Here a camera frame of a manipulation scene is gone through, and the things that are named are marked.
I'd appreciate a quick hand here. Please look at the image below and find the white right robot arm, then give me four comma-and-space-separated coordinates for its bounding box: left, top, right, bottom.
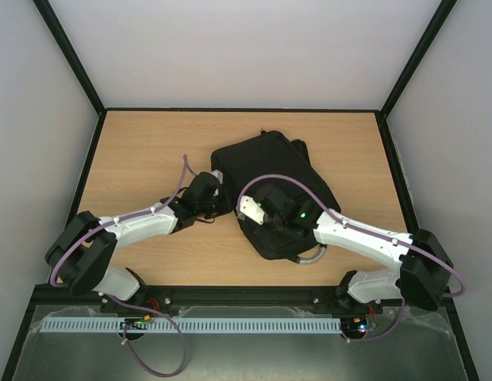
240, 186, 453, 311

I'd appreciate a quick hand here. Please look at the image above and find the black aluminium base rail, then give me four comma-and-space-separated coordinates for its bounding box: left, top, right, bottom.
31, 283, 449, 314

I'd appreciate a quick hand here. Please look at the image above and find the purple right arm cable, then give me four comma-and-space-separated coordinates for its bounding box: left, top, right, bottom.
236, 174, 468, 343

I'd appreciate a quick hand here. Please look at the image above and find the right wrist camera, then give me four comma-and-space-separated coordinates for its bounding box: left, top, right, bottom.
237, 195, 266, 225

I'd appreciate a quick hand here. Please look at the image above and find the light blue cable duct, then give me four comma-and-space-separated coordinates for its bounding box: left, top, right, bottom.
40, 317, 342, 334

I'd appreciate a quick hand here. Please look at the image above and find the black student backpack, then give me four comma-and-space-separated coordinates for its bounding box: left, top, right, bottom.
210, 131, 340, 264

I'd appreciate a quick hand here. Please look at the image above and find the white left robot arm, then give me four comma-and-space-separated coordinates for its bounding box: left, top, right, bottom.
45, 170, 230, 302

